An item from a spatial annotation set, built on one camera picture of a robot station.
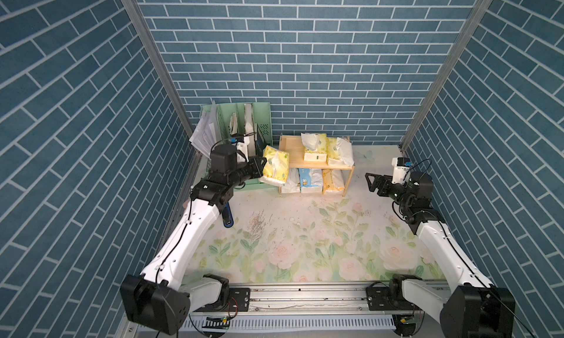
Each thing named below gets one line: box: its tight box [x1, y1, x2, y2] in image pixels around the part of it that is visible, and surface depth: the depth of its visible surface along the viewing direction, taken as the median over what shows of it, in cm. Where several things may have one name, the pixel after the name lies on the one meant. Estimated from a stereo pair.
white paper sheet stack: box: [188, 99, 223, 159], surface depth 92 cm
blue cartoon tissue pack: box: [298, 167, 324, 194], surface depth 99 cm
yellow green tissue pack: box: [259, 144, 291, 185], surface depth 76 cm
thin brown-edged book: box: [229, 112, 239, 136], surface depth 101 cm
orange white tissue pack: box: [324, 186, 346, 194], surface depth 98 cm
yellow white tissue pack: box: [301, 132, 327, 162], surface depth 88 cm
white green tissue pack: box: [281, 167, 301, 194], surface depth 99 cm
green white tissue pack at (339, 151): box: [325, 137, 355, 167], surface depth 86 cm
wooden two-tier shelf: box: [278, 135, 356, 197], surface depth 89 cm
